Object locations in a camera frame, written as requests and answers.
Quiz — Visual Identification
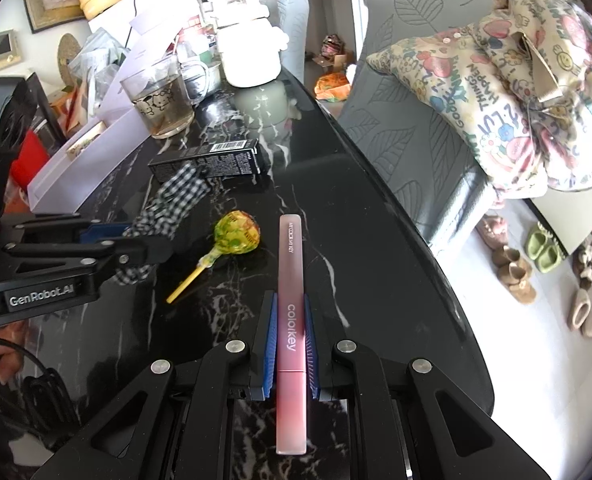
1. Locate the gold cardboard chocolate box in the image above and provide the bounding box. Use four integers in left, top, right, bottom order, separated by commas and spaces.
67, 122, 106, 160

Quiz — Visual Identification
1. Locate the white refrigerator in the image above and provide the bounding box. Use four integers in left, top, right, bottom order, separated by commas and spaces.
88, 0, 203, 60

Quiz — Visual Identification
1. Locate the black white gingham scrunchie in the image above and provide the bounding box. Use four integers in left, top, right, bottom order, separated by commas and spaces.
111, 160, 213, 286

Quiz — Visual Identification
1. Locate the floral patterned cushion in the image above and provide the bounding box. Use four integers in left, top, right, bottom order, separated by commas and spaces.
367, 0, 592, 198

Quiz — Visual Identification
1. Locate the green slippers pair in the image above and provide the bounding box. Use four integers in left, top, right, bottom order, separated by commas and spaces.
524, 222, 565, 273

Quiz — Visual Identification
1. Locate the yellow green lollipop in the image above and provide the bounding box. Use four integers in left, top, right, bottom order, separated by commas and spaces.
167, 210, 261, 304

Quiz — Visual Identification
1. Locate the grey leaf pattern chair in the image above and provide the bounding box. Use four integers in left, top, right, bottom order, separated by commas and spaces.
339, 0, 496, 252

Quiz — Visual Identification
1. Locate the beige slipper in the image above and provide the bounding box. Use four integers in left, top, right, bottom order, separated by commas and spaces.
567, 288, 591, 330

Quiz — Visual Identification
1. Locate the white open gift box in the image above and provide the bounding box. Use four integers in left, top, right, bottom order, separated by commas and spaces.
26, 0, 187, 215

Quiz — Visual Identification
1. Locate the white insulated water bottle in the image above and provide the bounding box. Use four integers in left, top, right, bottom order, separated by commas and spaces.
213, 0, 289, 89

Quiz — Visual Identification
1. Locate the glass mug with tea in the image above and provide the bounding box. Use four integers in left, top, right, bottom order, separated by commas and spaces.
120, 55, 195, 139

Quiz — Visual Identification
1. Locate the person's left hand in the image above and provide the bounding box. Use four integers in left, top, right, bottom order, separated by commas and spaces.
0, 321, 28, 386

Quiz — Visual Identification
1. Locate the pink lip gloss tube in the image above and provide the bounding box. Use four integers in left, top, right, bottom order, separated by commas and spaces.
276, 214, 308, 455

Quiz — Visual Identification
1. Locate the red cylindrical canister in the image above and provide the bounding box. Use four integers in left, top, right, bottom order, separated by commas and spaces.
10, 129, 49, 190

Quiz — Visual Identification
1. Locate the black cosmetic box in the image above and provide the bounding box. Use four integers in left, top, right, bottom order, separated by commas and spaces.
148, 139, 267, 183

